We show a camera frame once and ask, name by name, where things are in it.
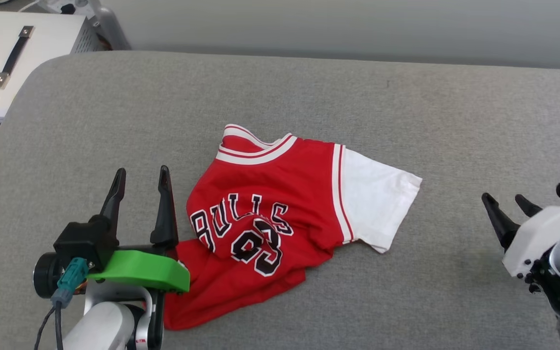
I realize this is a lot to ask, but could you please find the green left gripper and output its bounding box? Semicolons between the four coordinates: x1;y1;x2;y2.
33;165;191;298

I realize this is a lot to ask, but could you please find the white partition panel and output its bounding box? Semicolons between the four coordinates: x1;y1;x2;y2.
100;0;560;71

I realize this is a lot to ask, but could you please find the white power strip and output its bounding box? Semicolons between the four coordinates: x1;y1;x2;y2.
42;0;97;15

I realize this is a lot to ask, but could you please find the black case handle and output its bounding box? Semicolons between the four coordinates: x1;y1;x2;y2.
0;26;35;89

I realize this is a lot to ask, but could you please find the grey partition foot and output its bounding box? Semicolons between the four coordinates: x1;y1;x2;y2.
88;0;132;52

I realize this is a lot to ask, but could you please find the black left cable teal plug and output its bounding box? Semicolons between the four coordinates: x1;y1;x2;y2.
35;258;90;350

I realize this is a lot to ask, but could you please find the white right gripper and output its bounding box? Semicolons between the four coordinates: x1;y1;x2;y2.
482;193;560;280

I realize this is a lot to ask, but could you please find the red and white basketball jersey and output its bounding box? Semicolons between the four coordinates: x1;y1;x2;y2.
163;124;423;331

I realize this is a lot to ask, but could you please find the white metal equipment case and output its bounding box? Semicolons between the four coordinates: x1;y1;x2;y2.
0;11;103;151

